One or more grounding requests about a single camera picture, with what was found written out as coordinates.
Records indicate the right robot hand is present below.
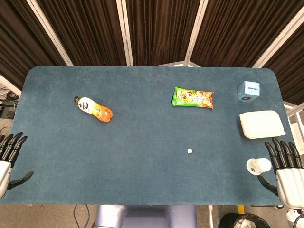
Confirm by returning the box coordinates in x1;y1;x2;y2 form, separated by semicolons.
257;137;304;209

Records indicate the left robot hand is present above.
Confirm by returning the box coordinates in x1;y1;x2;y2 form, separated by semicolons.
0;132;34;199

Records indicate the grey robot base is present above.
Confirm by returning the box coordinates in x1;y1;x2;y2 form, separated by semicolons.
94;204;198;228

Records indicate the white paper cup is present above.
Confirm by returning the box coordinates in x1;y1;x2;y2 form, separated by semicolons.
246;157;272;176

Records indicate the white clamshell food container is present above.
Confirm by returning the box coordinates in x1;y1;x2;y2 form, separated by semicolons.
239;109;286;140

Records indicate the black waste bin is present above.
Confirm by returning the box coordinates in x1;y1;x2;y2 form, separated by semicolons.
218;213;267;228

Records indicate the blue cardboard box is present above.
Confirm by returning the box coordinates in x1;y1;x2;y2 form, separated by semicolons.
236;80;260;103

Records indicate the orange drink bottle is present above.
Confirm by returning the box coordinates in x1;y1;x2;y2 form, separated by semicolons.
73;95;114;123

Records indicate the green orange snack bag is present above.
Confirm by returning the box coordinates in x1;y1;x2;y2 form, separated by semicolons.
171;86;215;110

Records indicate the blue table cloth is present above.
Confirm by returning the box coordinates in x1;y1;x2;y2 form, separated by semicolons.
0;66;296;206

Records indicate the dark brown curtain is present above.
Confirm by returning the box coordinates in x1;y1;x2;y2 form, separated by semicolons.
0;0;304;105

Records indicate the black floor cable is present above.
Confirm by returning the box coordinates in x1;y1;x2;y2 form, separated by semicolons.
73;204;91;228

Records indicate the white curtain frame post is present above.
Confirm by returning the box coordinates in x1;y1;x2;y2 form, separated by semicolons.
26;0;74;67
183;0;209;67
115;0;134;67
252;9;304;69

